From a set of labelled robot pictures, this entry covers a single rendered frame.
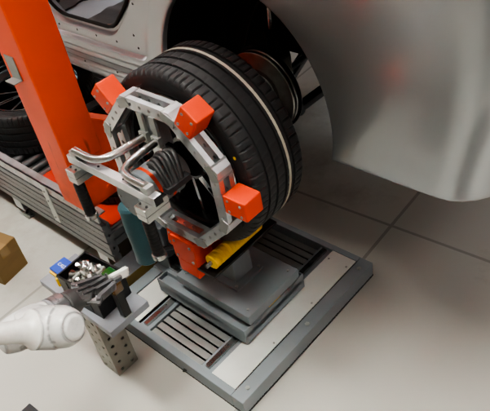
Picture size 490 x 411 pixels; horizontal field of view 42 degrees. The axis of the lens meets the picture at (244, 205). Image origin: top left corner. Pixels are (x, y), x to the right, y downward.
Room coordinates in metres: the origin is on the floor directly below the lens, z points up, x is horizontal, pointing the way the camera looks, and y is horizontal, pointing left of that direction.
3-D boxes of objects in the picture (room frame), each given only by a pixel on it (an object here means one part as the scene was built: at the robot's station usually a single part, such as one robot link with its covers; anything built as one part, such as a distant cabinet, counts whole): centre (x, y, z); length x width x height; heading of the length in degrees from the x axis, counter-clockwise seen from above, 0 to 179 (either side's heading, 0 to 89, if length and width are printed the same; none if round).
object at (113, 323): (1.64, 0.60, 0.44); 0.43 x 0.17 x 0.03; 41
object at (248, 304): (1.81, 0.09, 0.32); 0.40 x 0.30 x 0.28; 41
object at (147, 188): (1.55, 0.24, 1.03); 0.19 x 0.18 x 0.11; 131
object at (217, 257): (1.68, 0.06, 0.51); 0.29 x 0.06 x 0.06; 131
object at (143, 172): (1.65, 0.27, 0.85); 0.21 x 0.14 x 0.14; 131
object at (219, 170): (1.70, 0.21, 0.85); 0.54 x 0.07 x 0.54; 41
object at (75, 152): (1.69, 0.37, 1.03); 0.19 x 0.18 x 0.11; 131
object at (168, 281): (1.85, 0.12, 0.13); 0.50 x 0.36 x 0.10; 41
